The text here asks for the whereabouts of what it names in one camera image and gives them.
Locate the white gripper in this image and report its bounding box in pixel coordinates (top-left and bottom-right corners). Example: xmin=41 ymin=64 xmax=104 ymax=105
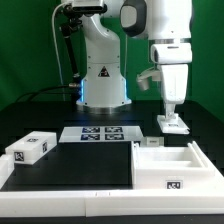
xmin=160 ymin=64 xmax=188 ymax=120

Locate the white hinged door panel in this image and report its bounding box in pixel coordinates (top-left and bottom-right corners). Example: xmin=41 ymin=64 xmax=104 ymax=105
xmin=157 ymin=113 xmax=189 ymax=135

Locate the small white door panel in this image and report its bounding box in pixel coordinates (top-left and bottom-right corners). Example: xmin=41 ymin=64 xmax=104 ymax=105
xmin=140 ymin=136 xmax=164 ymax=147

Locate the white cabinet body box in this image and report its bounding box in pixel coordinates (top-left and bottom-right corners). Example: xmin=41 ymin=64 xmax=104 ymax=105
xmin=131 ymin=141 xmax=215 ymax=190

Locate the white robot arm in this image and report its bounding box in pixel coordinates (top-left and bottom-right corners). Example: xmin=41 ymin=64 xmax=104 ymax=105
xmin=61 ymin=0 xmax=193 ymax=122

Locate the white cabinet top block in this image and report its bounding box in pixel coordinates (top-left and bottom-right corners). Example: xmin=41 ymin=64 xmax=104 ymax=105
xmin=5 ymin=131 xmax=57 ymax=165

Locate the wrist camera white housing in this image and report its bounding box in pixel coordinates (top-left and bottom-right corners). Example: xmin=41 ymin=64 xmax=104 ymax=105
xmin=136 ymin=68 xmax=161 ymax=91

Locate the white marker base plate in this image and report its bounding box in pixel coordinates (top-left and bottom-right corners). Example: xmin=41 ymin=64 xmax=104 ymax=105
xmin=59 ymin=126 xmax=143 ymax=143

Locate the white obstacle frame wall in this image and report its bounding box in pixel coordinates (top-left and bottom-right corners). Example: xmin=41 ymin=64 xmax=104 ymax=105
xmin=0 ymin=155 xmax=224 ymax=217

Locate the black cable on table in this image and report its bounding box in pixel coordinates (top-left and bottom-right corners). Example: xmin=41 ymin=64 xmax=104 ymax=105
xmin=14 ymin=84 xmax=83 ymax=103

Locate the white cable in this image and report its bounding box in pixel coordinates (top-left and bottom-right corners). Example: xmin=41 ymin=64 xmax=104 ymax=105
xmin=50 ymin=2 xmax=73 ymax=86

